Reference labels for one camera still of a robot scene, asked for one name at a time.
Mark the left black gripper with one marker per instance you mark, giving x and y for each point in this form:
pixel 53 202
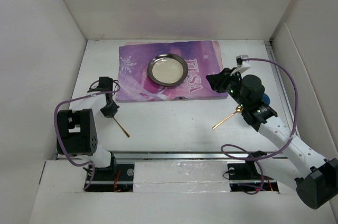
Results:
pixel 111 113

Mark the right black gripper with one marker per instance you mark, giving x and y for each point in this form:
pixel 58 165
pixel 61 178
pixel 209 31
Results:
pixel 217 81

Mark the gold fork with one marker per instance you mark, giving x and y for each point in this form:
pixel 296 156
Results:
pixel 120 126

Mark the purple Elsa cloth placemat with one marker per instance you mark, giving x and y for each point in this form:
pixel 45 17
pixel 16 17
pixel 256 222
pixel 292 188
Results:
pixel 202 58

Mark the steel plate with cream centre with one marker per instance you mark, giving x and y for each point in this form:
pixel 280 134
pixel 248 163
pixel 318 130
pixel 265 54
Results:
pixel 167 70

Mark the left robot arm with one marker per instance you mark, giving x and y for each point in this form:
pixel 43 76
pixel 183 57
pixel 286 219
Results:
pixel 77 138

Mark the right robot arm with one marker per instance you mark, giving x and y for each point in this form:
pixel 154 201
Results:
pixel 311 175

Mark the gold spoon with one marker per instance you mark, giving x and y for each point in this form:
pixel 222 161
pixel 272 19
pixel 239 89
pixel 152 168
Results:
pixel 238 110

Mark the blue plastic cup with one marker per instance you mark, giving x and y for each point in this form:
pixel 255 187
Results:
pixel 266 99

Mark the white foam block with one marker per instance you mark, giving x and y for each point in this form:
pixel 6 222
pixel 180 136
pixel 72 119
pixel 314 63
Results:
pixel 180 177

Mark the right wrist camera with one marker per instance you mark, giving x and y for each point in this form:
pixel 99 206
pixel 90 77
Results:
pixel 242 64

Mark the aluminium right side rail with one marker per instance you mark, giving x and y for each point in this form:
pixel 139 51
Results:
pixel 278 73

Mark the aluminium rail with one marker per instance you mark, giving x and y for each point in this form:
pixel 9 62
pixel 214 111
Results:
pixel 168 155
pixel 278 73

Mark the aluminium front rail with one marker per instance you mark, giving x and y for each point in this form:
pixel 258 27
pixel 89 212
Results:
pixel 168 155

